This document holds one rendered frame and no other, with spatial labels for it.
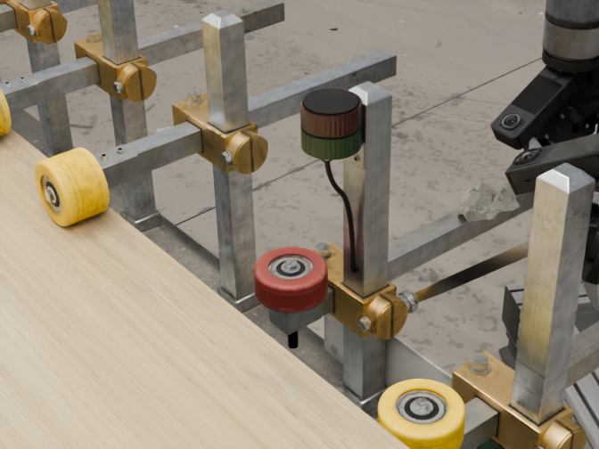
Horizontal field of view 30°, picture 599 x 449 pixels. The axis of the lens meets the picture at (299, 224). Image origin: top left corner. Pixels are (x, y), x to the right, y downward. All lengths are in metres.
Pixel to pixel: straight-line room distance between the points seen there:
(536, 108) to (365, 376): 0.39
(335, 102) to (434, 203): 1.94
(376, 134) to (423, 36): 2.86
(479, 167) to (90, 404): 2.24
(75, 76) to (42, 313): 0.46
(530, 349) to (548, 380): 0.04
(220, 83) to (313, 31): 2.71
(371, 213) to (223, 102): 0.25
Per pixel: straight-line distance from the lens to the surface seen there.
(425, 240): 1.33
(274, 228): 2.91
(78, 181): 1.28
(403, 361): 1.29
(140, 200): 1.64
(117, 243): 1.28
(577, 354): 1.20
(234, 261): 1.44
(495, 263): 1.18
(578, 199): 0.96
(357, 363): 1.29
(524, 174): 1.04
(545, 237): 0.98
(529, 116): 1.38
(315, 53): 3.84
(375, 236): 1.19
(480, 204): 1.39
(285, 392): 1.06
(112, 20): 1.50
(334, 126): 1.07
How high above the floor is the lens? 1.61
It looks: 33 degrees down
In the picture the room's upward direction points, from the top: 1 degrees counter-clockwise
